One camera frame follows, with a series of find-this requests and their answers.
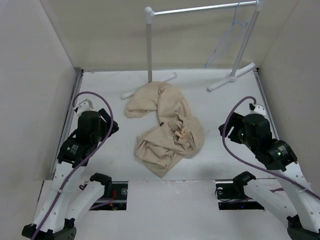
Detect beige trousers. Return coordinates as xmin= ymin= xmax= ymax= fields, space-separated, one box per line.
xmin=125 ymin=81 xmax=205 ymax=178

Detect light blue wire hanger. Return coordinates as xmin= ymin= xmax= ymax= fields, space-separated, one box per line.
xmin=204 ymin=1 xmax=249 ymax=69

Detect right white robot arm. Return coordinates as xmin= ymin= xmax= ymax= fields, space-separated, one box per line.
xmin=219 ymin=112 xmax=320 ymax=240

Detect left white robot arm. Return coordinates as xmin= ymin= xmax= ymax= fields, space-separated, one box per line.
xmin=21 ymin=108 xmax=119 ymax=240

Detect white clothes rack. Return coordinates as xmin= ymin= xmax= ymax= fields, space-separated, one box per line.
xmin=121 ymin=0 xmax=266 ymax=101

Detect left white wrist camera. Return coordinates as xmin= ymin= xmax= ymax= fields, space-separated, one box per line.
xmin=74 ymin=99 xmax=94 ymax=116

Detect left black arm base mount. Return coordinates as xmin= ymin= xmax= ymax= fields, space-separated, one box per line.
xmin=89 ymin=181 xmax=129 ymax=211

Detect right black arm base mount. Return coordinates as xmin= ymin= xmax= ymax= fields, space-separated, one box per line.
xmin=214 ymin=180 xmax=265 ymax=211

